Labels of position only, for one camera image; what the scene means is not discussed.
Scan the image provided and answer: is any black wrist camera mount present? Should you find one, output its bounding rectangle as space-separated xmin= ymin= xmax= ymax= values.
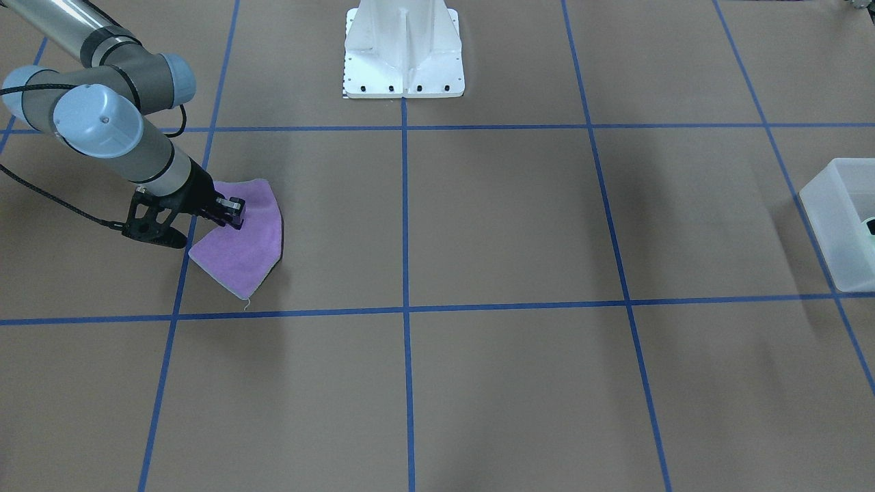
xmin=121 ymin=187 xmax=187 ymax=249

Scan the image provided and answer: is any green plastic bowl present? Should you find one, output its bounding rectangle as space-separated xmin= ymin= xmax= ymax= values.
xmin=861 ymin=216 xmax=875 ymax=238

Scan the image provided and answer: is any purple cloth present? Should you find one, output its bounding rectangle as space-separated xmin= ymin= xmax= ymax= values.
xmin=188 ymin=178 xmax=284 ymax=301

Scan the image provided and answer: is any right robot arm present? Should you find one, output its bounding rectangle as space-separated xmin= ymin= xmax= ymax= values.
xmin=2 ymin=1 xmax=245 ymax=239

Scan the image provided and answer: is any translucent plastic box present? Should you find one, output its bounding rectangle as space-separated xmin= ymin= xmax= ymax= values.
xmin=799 ymin=158 xmax=874 ymax=292

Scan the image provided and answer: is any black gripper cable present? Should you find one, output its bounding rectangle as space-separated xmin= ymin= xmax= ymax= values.
xmin=0 ymin=164 xmax=127 ymax=230

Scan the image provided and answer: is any white pedestal column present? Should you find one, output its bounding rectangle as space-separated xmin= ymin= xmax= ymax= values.
xmin=342 ymin=1 xmax=466 ymax=99

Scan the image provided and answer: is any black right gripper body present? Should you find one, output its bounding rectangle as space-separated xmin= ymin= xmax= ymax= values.
xmin=161 ymin=160 xmax=226 ymax=222

